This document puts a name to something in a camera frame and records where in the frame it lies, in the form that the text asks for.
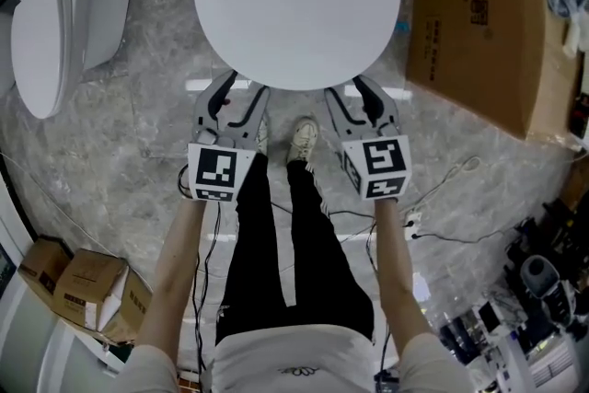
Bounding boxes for person's right shoe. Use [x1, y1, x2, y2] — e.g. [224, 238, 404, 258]
[285, 115, 321, 168]

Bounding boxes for black round device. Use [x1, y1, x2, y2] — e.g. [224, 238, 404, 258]
[518, 254, 577, 324]

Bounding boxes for person's shoe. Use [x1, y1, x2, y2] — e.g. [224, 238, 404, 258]
[285, 115, 321, 168]
[254, 118, 270, 156]

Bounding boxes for person's left shoe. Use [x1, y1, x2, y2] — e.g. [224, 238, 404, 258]
[254, 118, 270, 156]

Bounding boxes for person's white daisy shirt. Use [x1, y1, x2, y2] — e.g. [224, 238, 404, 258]
[117, 322, 474, 393]

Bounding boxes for heap of electronic equipment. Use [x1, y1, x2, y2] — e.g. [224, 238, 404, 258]
[436, 192, 589, 393]

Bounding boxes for person's black trousers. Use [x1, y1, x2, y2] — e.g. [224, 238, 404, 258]
[214, 151, 376, 347]

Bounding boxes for person's right forearm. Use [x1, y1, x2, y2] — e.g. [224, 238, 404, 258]
[371, 196, 437, 353]

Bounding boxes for large cardboard box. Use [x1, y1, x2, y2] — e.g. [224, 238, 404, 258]
[404, 0, 584, 142]

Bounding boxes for white toilet with tank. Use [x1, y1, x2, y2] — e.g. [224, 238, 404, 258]
[0, 0, 140, 121]

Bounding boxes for white floor cable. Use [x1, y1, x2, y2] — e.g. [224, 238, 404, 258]
[398, 154, 483, 220]

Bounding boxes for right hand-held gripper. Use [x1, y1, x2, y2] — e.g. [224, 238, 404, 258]
[323, 75, 413, 202]

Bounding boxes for cream rolled cloth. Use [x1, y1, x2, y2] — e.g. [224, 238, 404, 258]
[560, 19, 582, 60]

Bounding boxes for person's left forearm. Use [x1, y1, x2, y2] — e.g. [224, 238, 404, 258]
[136, 196, 221, 367]

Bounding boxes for white power strip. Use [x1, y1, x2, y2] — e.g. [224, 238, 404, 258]
[398, 207, 425, 241]

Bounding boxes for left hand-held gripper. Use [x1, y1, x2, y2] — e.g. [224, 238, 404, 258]
[186, 69, 271, 203]

